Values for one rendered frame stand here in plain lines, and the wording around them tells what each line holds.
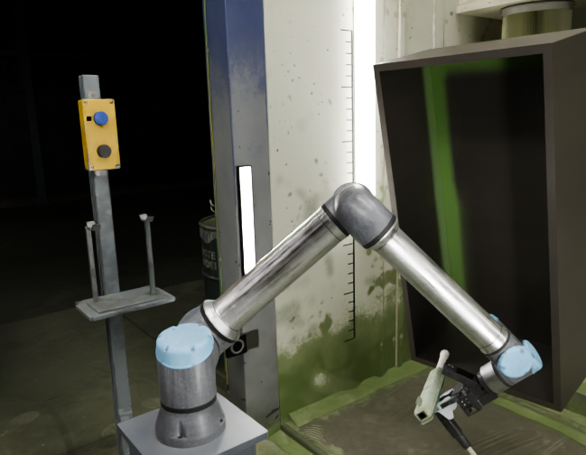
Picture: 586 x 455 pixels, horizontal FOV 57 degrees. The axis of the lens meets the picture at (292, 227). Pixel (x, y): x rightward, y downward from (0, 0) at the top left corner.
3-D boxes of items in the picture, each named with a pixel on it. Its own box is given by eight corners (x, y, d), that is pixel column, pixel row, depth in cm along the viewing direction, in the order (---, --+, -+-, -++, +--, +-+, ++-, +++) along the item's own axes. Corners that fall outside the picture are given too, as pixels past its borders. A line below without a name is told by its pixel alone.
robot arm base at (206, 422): (173, 457, 135) (171, 422, 133) (144, 424, 150) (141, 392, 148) (238, 430, 146) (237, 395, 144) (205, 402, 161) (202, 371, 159)
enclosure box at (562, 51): (455, 320, 247) (428, 49, 208) (599, 359, 204) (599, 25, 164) (411, 359, 225) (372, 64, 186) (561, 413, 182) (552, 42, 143)
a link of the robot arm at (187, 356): (153, 409, 139) (146, 346, 135) (169, 377, 156) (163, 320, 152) (211, 408, 139) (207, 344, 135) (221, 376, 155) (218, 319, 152)
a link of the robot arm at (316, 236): (155, 348, 154) (355, 172, 143) (170, 325, 171) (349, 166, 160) (192, 385, 156) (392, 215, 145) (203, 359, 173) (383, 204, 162)
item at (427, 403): (469, 465, 160) (421, 402, 163) (456, 471, 162) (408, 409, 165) (482, 391, 204) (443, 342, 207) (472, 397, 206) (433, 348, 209)
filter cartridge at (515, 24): (563, 163, 305) (574, 6, 287) (567, 171, 273) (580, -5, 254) (495, 162, 319) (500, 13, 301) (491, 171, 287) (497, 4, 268)
